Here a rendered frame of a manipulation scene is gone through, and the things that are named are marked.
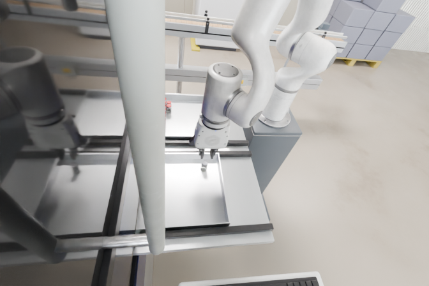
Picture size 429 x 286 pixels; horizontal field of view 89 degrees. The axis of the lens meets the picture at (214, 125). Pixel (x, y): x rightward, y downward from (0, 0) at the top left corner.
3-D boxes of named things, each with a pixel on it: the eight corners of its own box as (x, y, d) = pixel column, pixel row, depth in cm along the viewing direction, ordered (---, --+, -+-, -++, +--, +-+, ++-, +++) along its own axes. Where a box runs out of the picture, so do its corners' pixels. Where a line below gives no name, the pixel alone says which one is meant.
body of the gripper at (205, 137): (198, 126, 58) (193, 151, 66) (235, 127, 60) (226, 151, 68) (196, 107, 63) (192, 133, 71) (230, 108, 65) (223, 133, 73)
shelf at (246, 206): (108, 258, 60) (106, 256, 58) (138, 94, 107) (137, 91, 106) (272, 242, 69) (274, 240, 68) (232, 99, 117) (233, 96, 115)
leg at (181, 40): (173, 111, 216) (175, 35, 161) (173, 105, 222) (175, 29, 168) (182, 112, 218) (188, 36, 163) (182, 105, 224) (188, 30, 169)
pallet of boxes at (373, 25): (353, 48, 430) (395, -16, 352) (376, 68, 381) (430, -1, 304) (304, 43, 408) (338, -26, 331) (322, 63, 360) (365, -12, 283)
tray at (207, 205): (110, 235, 62) (108, 231, 59) (124, 158, 79) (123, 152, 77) (228, 227, 68) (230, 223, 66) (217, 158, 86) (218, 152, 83)
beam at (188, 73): (149, 80, 187) (149, 67, 178) (150, 74, 192) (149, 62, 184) (316, 89, 219) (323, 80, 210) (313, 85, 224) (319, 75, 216)
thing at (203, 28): (100, 29, 149) (94, 4, 138) (105, 20, 160) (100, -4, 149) (342, 53, 187) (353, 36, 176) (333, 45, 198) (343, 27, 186)
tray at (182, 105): (127, 141, 85) (127, 135, 82) (136, 97, 102) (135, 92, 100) (214, 142, 91) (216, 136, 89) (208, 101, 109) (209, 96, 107)
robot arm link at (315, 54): (281, 74, 106) (302, 24, 89) (316, 94, 99) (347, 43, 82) (267, 83, 98) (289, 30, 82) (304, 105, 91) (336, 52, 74)
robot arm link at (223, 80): (239, 114, 61) (215, 97, 64) (253, 73, 51) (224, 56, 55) (220, 129, 56) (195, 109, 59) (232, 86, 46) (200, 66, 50)
